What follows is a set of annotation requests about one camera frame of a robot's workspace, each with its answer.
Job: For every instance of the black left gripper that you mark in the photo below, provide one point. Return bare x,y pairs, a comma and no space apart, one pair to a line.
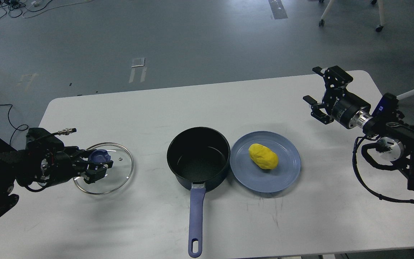
64,168

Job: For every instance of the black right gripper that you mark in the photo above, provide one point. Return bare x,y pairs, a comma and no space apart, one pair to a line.
339,103

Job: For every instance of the dark blue saucepan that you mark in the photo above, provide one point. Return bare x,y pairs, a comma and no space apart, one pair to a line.
199,157

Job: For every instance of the yellow potato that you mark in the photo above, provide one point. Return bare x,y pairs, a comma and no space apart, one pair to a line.
263,157

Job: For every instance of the glass pot lid blue knob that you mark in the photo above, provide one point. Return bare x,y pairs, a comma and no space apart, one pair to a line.
115,177

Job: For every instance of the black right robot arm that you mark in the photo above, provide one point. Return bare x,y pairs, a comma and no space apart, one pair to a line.
388,142

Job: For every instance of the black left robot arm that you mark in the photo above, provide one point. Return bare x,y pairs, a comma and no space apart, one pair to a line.
46,162

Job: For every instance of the blue plate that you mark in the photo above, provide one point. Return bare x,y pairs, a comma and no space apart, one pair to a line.
265,180

